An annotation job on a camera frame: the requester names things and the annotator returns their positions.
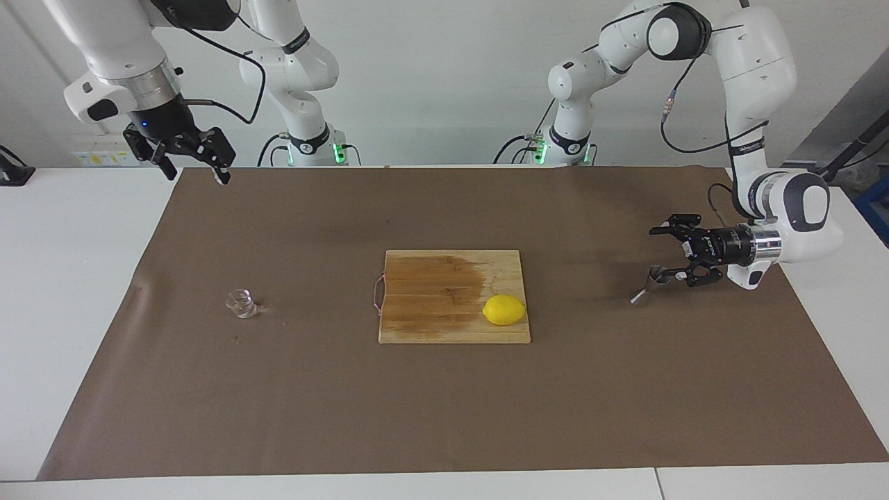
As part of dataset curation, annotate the black table clamp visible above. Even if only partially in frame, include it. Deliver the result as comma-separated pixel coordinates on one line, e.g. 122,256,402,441
0,144,35,187

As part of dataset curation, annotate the brown table mat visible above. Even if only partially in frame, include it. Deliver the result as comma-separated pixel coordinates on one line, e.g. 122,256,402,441
36,165,889,481

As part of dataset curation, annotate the black stand pole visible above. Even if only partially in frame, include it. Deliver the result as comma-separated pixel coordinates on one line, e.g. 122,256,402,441
814,111,889,183

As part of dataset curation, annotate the blue box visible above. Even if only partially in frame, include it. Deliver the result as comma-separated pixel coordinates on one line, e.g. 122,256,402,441
853,177,889,247

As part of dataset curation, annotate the small clear glass cup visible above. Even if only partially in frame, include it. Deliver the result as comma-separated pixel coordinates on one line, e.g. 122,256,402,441
225,288,259,319

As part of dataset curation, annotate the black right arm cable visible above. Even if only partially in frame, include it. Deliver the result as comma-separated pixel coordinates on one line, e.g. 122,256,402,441
181,21,268,126

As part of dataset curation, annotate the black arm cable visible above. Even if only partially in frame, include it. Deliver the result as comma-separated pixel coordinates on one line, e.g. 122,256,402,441
181,21,268,126
590,3,772,226

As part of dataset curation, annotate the white wall socket strip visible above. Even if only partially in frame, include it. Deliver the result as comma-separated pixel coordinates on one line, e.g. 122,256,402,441
69,139,136,167

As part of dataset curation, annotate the steel jigger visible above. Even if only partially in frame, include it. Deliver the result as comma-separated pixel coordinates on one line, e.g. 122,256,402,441
630,266,672,307

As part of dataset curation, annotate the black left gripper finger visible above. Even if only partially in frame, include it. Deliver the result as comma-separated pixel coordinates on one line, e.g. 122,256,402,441
649,213,704,245
656,258,724,288

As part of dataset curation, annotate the yellow lemon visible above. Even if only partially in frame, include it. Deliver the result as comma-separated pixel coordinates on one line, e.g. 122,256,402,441
482,294,527,326

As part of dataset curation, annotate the wooden cutting board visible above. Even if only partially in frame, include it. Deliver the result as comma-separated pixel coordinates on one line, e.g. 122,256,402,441
374,250,532,345

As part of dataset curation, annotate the black base cable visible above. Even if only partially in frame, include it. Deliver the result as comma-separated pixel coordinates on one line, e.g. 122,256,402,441
257,132,292,167
493,103,560,165

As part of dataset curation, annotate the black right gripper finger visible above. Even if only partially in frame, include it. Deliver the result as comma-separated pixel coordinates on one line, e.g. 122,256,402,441
123,125,178,181
191,126,238,185

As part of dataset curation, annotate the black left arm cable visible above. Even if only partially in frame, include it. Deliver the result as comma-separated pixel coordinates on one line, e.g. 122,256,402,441
590,3,772,226

